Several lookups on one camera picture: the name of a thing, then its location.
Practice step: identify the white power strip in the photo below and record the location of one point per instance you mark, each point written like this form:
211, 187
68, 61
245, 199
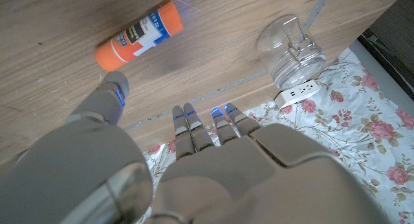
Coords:
297, 94

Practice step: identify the clear glass jar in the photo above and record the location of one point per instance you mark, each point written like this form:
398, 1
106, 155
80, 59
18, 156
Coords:
291, 55

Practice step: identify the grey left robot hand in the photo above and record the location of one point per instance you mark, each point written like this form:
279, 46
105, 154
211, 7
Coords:
242, 185

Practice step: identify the floral print backdrop cloth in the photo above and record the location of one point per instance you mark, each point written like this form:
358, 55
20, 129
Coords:
355, 120

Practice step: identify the orange white glue stick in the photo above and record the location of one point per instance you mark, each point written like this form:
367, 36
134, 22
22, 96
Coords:
139, 36

